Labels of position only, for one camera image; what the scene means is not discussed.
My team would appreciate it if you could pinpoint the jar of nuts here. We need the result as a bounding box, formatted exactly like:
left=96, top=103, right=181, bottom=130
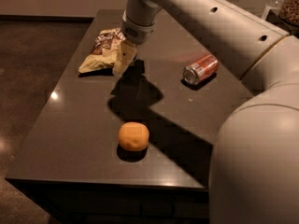
left=279, top=0, right=299, bottom=26

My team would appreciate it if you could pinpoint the brown chip bag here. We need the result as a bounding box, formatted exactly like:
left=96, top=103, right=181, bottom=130
left=78, top=28, right=124, bottom=74

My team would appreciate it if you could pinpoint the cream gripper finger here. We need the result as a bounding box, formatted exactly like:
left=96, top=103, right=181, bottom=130
left=112, top=40, right=137, bottom=77

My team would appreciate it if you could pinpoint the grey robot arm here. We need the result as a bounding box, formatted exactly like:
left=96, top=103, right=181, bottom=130
left=121, top=0, right=299, bottom=224

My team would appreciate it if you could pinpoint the orange fruit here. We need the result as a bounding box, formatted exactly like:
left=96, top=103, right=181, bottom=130
left=118, top=122, right=150, bottom=151

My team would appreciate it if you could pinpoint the red soda can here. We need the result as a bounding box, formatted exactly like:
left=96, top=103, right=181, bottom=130
left=182, top=54, right=220, bottom=86

